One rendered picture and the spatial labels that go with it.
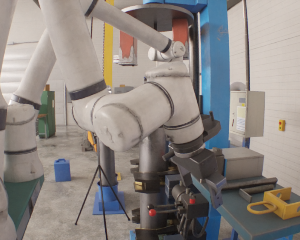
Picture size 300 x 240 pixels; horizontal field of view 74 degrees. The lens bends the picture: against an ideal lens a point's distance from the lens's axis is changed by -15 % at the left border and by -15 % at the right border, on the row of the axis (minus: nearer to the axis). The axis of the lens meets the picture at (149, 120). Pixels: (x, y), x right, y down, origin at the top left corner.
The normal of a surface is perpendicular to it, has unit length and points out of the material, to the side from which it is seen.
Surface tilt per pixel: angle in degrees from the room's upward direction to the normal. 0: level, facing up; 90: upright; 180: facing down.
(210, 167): 96
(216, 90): 90
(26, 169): 68
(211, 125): 25
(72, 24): 94
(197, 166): 113
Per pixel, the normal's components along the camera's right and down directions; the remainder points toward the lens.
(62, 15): 0.27, 0.26
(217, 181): -0.32, -0.88
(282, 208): -0.99, 0.01
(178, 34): -0.23, 0.11
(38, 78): 0.66, 0.16
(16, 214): 0.00, -0.99
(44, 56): 0.48, 0.08
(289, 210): 0.14, 0.11
